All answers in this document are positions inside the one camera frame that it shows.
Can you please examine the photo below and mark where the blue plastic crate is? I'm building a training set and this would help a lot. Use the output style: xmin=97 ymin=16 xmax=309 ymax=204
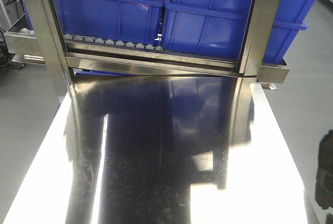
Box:
xmin=23 ymin=0 xmax=165 ymax=48
xmin=162 ymin=0 xmax=315 ymax=64

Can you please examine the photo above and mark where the left blue plastic crate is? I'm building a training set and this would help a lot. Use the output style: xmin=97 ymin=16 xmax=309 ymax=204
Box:
xmin=23 ymin=0 xmax=165 ymax=48

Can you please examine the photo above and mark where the right blue plastic crate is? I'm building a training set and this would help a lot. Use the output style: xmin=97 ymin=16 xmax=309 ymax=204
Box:
xmin=162 ymin=0 xmax=315 ymax=64

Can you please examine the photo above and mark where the stainless steel roller rack frame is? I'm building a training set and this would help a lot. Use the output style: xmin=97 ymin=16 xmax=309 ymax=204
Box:
xmin=4 ymin=0 xmax=290 ymax=105

